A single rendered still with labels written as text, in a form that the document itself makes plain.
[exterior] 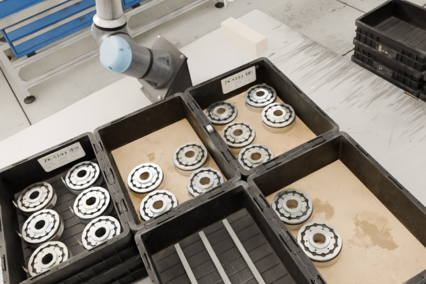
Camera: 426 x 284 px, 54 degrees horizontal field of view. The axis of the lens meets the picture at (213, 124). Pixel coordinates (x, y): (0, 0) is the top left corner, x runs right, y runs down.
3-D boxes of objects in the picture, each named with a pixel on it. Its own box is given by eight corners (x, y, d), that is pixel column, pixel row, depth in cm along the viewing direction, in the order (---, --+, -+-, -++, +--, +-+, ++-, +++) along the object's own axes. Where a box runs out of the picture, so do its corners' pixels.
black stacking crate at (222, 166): (105, 154, 132) (92, 130, 124) (189, 117, 139) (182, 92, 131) (146, 256, 106) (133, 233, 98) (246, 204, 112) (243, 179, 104)
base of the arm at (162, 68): (142, 78, 162) (122, 71, 155) (160, 43, 158) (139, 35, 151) (161, 96, 152) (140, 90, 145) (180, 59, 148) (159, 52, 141)
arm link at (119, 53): (137, 85, 147) (104, 76, 137) (124, 64, 155) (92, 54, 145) (154, 58, 142) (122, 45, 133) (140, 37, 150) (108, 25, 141)
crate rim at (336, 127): (184, 96, 132) (182, 90, 130) (265, 61, 138) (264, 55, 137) (245, 183, 105) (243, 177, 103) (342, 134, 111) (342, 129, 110)
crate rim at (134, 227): (94, 134, 126) (91, 129, 124) (183, 96, 132) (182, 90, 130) (134, 238, 99) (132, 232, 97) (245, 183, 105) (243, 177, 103)
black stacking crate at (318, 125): (189, 117, 139) (183, 92, 131) (266, 83, 145) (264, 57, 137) (248, 203, 112) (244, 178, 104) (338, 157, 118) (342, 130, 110)
